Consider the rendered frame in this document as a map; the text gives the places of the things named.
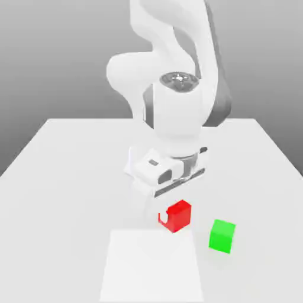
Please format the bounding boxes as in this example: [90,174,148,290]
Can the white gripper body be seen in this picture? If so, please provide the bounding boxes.
[144,165,208,210]

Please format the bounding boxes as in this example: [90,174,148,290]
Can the small red cube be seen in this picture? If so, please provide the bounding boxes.
[157,199,192,234]

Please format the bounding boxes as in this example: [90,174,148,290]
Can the small green cube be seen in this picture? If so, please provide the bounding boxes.
[208,219,237,254]

